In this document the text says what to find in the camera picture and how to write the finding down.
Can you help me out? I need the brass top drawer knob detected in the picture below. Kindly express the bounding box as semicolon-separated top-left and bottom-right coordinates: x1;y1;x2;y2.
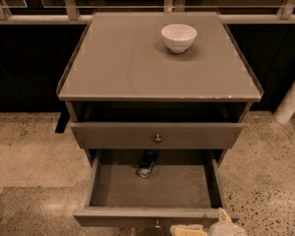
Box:
154;134;162;144

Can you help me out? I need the brass middle drawer knob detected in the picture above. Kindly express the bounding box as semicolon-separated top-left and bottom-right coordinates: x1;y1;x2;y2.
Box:
155;220;161;229

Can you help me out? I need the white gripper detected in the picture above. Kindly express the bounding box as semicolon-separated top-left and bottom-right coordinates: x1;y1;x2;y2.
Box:
170;207;248;236

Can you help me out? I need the white ceramic bowl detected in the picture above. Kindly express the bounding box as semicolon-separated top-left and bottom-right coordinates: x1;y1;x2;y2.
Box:
161;24;198;53

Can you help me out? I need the brass drawer knob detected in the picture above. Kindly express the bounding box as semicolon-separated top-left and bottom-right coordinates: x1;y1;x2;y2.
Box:
154;134;162;144
155;220;161;229

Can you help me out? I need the open grey middle drawer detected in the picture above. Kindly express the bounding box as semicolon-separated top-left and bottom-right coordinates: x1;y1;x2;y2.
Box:
74;149;239;227

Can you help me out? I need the grey top drawer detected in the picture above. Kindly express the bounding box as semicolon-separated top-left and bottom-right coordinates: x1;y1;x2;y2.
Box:
71;122;243;149

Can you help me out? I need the white pillar post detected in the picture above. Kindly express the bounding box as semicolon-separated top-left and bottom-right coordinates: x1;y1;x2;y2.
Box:
273;81;295;124

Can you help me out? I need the green soda can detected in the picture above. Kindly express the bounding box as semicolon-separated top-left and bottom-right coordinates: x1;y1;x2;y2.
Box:
137;149;157;179

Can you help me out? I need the grey drawer cabinet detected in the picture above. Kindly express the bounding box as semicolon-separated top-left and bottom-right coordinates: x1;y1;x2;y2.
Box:
55;11;265;167

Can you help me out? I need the metal railing frame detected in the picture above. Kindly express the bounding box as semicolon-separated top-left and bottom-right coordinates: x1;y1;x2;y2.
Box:
0;0;295;26

